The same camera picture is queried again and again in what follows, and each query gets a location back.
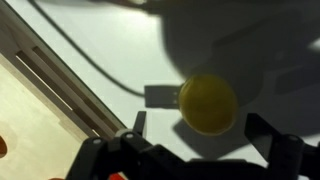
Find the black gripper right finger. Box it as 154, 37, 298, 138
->
244, 113, 320, 180

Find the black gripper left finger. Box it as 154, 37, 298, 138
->
66, 110, 188, 180

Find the yellow lemon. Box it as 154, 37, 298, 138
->
178, 74, 238, 136

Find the wooden tray box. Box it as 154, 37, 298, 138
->
0, 0, 124, 180

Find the small red tomato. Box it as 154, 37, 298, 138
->
109, 173, 126, 180

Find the orange fruit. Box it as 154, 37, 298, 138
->
0, 136, 8, 158

